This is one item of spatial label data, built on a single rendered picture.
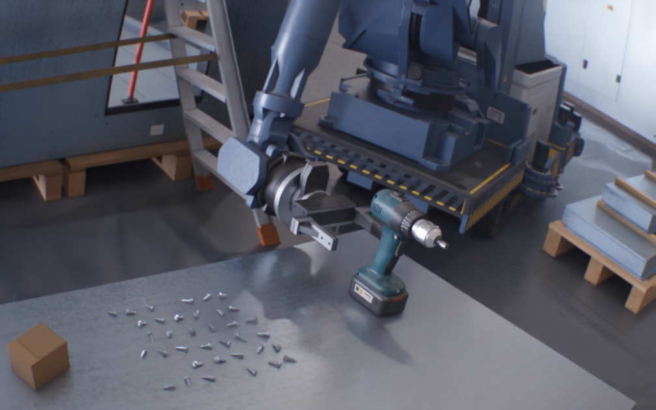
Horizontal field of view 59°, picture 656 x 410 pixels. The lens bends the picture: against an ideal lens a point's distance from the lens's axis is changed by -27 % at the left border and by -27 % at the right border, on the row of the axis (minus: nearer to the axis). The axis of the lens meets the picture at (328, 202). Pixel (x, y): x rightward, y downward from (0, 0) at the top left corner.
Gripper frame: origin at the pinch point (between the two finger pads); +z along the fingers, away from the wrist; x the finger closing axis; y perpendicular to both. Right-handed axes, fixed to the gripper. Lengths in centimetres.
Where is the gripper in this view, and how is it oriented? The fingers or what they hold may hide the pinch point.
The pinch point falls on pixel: (354, 235)
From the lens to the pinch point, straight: 159.4
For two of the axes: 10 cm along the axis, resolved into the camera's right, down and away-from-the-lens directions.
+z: 5.9, 4.3, -6.8
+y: -1.9, 9.0, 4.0
